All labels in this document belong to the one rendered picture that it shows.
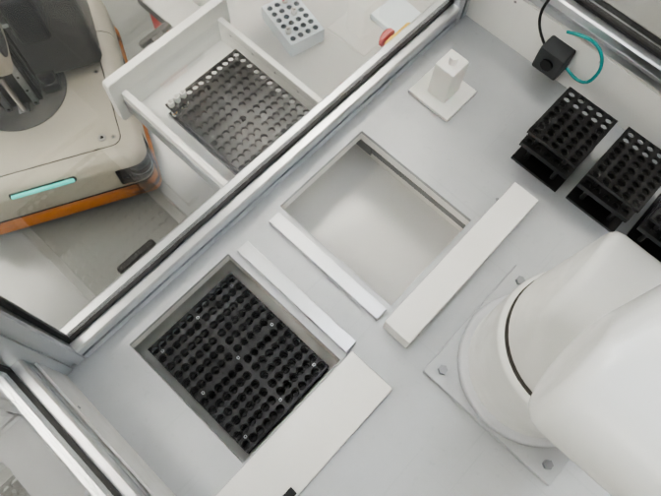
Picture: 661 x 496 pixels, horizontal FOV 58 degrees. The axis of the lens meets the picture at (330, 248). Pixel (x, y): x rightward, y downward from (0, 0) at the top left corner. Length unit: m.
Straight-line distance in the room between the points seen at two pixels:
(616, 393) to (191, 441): 0.65
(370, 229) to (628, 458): 0.78
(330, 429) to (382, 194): 0.46
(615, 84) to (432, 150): 0.32
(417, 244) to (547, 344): 0.48
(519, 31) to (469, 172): 0.28
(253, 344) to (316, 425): 0.17
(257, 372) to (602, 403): 0.65
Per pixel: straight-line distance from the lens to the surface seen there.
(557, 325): 0.64
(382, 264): 1.08
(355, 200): 1.12
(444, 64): 1.05
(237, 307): 0.98
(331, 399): 0.89
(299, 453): 0.88
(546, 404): 0.40
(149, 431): 0.92
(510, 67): 1.19
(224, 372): 0.96
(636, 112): 1.16
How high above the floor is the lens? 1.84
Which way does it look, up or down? 69 degrees down
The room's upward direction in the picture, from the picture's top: 6 degrees clockwise
